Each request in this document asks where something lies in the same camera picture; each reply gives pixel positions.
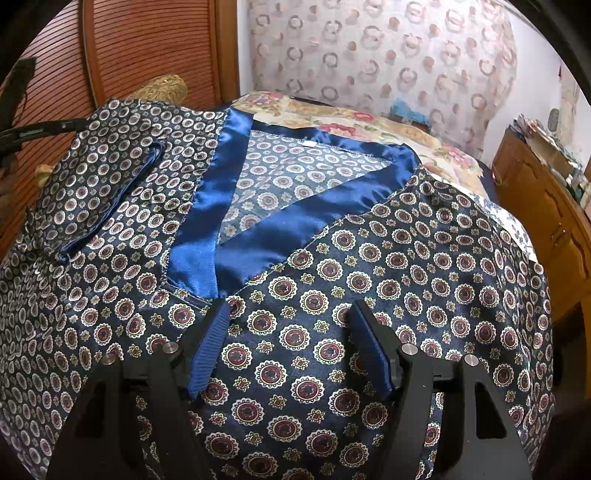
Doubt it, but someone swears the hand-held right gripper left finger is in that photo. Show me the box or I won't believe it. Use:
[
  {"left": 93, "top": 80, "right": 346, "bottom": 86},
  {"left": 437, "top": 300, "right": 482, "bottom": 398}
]
[{"left": 46, "top": 302, "right": 232, "bottom": 480}]

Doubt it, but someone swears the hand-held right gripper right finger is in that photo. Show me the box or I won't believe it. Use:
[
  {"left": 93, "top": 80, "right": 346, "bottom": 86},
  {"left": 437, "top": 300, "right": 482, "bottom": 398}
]
[{"left": 348, "top": 299, "right": 541, "bottom": 480}]

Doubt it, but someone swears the navy medallion-print satin pajama top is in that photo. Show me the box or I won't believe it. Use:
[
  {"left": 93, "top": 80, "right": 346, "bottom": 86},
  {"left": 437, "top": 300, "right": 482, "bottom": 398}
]
[{"left": 0, "top": 95, "right": 555, "bottom": 480}]

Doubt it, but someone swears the gold bolster pillow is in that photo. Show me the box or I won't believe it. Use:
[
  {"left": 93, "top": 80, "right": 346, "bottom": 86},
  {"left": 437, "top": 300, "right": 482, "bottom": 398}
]
[{"left": 34, "top": 74, "right": 188, "bottom": 188}]

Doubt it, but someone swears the wooden louvered wardrobe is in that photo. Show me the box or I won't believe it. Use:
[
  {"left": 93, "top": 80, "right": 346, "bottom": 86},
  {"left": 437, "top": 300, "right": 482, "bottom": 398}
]
[{"left": 0, "top": 0, "right": 241, "bottom": 259}]

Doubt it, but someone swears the dark blue bed sheet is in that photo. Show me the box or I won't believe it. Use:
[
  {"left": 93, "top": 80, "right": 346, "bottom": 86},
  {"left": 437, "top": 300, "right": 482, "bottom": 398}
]
[{"left": 475, "top": 159, "right": 498, "bottom": 204}]

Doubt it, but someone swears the wooden cabinet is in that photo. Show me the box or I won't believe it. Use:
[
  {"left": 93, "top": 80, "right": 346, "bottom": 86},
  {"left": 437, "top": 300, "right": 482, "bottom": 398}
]
[{"left": 489, "top": 127, "right": 591, "bottom": 324}]

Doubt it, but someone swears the beige floral blanket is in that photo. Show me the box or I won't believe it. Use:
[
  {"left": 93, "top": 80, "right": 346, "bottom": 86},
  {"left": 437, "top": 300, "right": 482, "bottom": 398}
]
[{"left": 235, "top": 92, "right": 485, "bottom": 195}]

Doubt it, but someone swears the teal cloth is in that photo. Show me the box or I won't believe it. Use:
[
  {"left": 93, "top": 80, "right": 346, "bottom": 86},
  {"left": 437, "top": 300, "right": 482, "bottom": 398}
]
[{"left": 390, "top": 104, "right": 432, "bottom": 127}]

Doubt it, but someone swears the clutter on cabinet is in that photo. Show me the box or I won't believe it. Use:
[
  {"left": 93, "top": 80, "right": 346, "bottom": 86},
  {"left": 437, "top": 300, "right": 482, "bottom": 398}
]
[{"left": 512, "top": 74, "right": 591, "bottom": 208}]

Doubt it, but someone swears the ring-patterned curtain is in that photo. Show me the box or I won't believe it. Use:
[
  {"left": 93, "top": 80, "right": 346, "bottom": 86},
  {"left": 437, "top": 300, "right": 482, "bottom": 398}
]
[{"left": 245, "top": 0, "right": 518, "bottom": 134}]

